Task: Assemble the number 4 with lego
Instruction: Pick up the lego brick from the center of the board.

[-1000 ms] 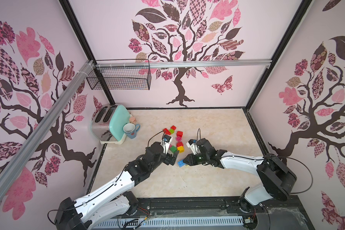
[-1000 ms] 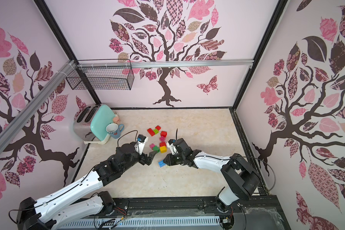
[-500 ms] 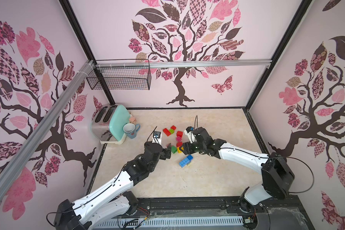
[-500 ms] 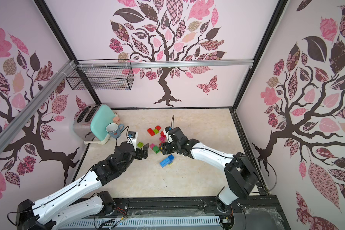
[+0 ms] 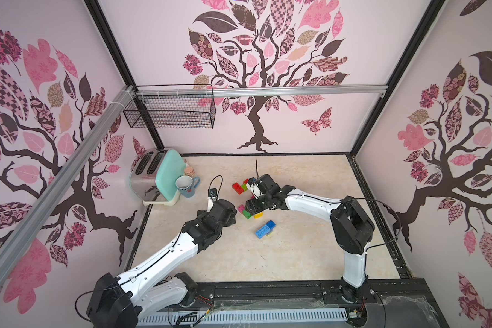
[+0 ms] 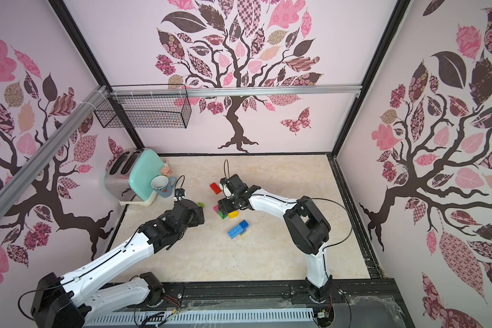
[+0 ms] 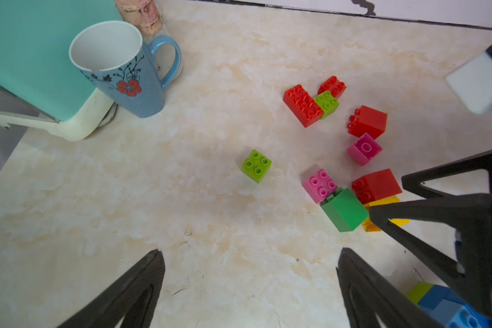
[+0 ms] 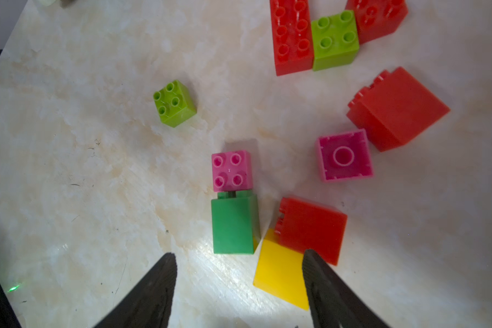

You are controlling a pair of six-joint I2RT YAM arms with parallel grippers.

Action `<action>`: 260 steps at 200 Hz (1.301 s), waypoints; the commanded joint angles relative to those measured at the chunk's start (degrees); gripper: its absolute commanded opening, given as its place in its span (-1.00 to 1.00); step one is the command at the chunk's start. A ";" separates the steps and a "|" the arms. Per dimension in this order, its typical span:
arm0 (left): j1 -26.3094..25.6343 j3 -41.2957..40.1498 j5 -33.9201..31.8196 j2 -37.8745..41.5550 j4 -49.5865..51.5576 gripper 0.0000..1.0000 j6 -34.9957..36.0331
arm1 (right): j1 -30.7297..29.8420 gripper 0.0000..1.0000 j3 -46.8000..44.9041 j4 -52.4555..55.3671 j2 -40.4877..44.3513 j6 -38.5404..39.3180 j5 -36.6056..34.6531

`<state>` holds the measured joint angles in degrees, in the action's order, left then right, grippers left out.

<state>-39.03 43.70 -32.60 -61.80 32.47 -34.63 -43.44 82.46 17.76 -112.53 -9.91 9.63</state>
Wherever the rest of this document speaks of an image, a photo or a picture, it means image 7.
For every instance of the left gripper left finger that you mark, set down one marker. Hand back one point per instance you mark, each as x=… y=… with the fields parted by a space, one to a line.
x=130 y=301

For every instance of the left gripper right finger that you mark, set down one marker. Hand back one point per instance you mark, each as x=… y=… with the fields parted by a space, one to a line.
x=371 y=301

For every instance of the pink lego brick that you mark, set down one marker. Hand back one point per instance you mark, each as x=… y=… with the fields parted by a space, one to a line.
x=320 y=186

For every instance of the pink patterned small jar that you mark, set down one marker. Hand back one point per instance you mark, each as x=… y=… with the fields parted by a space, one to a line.
x=143 y=14

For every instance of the red long lego brick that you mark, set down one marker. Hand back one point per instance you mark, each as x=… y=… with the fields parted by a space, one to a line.
x=304 y=107

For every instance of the blue long lego brick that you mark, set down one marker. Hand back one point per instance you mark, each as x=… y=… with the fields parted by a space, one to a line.
x=448 y=309

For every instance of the lime green small lego brick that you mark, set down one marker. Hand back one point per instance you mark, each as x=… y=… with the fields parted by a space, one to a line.
x=327 y=103

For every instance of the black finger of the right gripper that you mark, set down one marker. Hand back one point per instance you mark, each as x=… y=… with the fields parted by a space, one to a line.
x=471 y=214

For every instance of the magenta lego brick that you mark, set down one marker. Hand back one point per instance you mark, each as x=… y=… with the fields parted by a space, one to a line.
x=364 y=150

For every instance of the mint green toaster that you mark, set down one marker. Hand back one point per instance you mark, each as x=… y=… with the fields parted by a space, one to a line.
x=35 y=66

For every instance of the blue floral mug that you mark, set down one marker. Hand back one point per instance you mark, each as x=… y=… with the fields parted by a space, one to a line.
x=114 y=57

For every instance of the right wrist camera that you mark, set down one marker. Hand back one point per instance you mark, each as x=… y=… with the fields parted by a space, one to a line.
x=472 y=83

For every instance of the red small lego brick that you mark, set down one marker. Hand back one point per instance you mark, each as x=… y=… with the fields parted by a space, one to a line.
x=334 y=86

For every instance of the red square lego brick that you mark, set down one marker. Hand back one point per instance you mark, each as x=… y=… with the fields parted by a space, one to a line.
x=366 y=120

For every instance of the yellow lego brick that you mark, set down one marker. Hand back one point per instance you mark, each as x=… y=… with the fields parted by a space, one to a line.
x=368 y=224

